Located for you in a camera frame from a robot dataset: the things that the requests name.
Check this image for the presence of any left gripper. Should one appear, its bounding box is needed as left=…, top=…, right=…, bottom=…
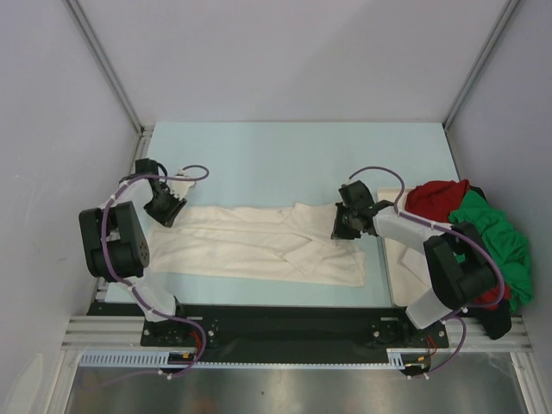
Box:
left=146, top=185, right=187, bottom=228

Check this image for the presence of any cream white t shirt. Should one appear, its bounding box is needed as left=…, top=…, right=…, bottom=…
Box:
left=147, top=204, right=366, bottom=287

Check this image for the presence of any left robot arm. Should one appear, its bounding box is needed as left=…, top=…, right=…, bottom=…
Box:
left=78, top=158, right=191, bottom=348

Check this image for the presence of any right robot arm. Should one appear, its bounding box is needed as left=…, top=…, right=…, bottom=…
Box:
left=331, top=180, right=505, bottom=346

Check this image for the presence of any white tray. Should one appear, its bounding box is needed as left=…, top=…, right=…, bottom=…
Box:
left=376, top=185, right=432, bottom=308

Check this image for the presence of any red t shirt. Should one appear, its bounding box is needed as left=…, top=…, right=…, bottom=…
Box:
left=406, top=179, right=513, bottom=308

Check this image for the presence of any green t shirt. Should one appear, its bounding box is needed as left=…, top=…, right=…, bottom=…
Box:
left=448, top=190, right=534, bottom=313

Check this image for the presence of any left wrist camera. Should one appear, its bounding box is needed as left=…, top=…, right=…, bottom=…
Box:
left=169, top=171, right=196, bottom=198

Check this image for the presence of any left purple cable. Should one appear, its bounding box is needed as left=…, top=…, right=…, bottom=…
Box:
left=99, top=164, right=210, bottom=380

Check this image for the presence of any purple cable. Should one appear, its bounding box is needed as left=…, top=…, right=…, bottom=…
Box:
left=99, top=164, right=210, bottom=380
left=348, top=166, right=505, bottom=380

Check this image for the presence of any left aluminium frame post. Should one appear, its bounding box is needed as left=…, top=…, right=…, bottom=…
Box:
left=64, top=0, right=153, bottom=139

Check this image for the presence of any aluminium frame post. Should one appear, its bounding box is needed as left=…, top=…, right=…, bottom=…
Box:
left=64, top=0, right=153, bottom=139
left=442, top=0, right=524, bottom=134

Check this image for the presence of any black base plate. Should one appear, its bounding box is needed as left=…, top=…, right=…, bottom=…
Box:
left=87, top=302, right=449, bottom=365

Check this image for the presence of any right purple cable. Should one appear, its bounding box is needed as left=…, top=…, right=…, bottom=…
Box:
left=348, top=166, right=505, bottom=380

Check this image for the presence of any right slotted cable duct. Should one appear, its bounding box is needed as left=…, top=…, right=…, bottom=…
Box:
left=386, top=348, right=431, bottom=370

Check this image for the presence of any slotted cable duct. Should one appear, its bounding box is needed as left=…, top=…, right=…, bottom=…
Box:
left=79, top=350, right=196, bottom=368
left=386, top=348, right=431, bottom=370

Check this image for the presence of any aluminium front rail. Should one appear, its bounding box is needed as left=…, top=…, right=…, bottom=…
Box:
left=62, top=316, right=533, bottom=353

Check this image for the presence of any left slotted cable duct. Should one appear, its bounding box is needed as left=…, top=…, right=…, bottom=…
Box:
left=79, top=350, right=196, bottom=368

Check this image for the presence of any right aluminium frame post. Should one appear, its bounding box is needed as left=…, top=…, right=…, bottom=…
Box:
left=442, top=0, right=524, bottom=134

